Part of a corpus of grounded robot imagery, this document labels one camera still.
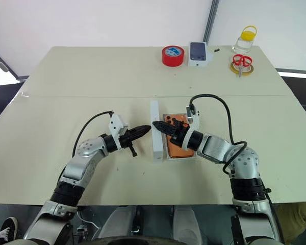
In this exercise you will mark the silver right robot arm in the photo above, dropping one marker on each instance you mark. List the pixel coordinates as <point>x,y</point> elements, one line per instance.
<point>244,163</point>

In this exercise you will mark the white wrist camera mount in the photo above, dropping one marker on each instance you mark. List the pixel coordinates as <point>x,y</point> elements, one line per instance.
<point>116,125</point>
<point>195,122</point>

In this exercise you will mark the red tape roll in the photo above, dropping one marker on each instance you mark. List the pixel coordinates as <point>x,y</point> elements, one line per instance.
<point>172,57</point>

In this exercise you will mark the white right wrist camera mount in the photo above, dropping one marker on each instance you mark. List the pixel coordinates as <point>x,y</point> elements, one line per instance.
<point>195,122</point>

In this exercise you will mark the grey aluminium post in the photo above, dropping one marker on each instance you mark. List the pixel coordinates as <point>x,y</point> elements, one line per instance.
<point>210,20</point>

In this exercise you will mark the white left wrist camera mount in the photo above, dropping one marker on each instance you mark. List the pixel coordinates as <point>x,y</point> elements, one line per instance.
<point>116,125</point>

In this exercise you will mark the grey aluminium window frame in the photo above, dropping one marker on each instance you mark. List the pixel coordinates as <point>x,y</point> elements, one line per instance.
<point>5,66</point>

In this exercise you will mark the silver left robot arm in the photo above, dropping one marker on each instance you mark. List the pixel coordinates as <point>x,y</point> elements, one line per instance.
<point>79,166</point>

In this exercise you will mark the olive trousers of bystander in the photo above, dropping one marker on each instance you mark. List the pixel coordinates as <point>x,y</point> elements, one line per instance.
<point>301,222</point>

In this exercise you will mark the closed white phone box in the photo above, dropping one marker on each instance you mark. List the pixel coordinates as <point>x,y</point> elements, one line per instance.
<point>198,54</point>

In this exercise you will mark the clear tape strip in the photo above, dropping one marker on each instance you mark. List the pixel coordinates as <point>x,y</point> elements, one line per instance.
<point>23,95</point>

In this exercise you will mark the clear jar with yellow lid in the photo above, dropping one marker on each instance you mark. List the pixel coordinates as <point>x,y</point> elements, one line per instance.
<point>244,42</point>

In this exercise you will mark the small black clip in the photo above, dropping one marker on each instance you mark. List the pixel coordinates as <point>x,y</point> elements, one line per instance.
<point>217,50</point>

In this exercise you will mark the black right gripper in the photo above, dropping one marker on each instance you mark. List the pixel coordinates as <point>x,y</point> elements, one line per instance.
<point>184,132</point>

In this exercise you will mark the white box lid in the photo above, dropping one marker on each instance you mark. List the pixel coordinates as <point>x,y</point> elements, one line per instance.
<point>156,145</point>

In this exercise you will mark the thin yellow tape roll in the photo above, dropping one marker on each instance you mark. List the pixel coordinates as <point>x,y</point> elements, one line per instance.
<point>232,68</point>

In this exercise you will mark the orange smartphone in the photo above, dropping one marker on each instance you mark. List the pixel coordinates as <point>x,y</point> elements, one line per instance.
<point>178,151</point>

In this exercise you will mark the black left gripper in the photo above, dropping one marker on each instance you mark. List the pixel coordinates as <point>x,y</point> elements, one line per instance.
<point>126,141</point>

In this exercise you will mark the black and white sneaker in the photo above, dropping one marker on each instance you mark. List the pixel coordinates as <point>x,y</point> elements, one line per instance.
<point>9,228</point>

